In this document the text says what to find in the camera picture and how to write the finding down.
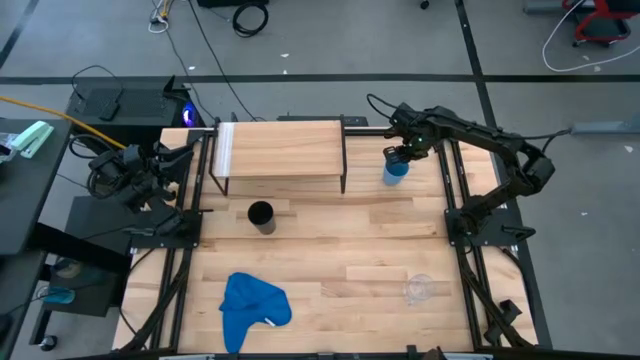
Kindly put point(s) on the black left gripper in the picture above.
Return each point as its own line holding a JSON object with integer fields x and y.
{"x": 159, "y": 167}

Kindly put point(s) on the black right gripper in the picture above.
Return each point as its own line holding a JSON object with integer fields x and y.
{"x": 411, "y": 127}

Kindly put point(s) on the blue plastic cup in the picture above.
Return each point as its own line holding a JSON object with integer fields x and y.
{"x": 395, "y": 174}

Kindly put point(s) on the tall black cup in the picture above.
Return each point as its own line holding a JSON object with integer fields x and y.
{"x": 262, "y": 216}

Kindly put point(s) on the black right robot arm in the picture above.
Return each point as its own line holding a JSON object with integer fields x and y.
{"x": 480, "y": 132}

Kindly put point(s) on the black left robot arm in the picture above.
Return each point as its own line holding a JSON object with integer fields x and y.
{"x": 120, "y": 177}

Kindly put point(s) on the wooden shelf with black legs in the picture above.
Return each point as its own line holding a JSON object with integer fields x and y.
{"x": 285, "y": 147}

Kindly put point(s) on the black computer tower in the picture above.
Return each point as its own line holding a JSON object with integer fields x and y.
{"x": 145, "y": 107}

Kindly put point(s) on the small black device on tower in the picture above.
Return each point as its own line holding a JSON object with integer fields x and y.
{"x": 110, "y": 111}

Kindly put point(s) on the mint green stapler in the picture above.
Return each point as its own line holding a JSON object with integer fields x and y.
{"x": 32, "y": 139}

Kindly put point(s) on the black caster wheel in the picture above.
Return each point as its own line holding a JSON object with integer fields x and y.
{"x": 424, "y": 4}

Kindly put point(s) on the black side desk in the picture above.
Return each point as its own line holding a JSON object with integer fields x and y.
{"x": 25, "y": 200}

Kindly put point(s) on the blue cloth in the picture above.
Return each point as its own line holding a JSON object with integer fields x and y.
{"x": 252, "y": 305}

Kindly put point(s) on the clear plastic bag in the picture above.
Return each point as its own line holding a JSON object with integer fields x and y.
{"x": 7, "y": 147}

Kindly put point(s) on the blue object under desk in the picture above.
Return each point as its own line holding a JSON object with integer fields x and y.
{"x": 56, "y": 295}

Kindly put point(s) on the black aluminium table frame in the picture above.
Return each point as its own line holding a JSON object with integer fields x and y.
{"x": 165, "y": 241}

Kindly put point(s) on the black bracket on frame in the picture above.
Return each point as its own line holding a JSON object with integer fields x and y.
{"x": 506, "y": 317}

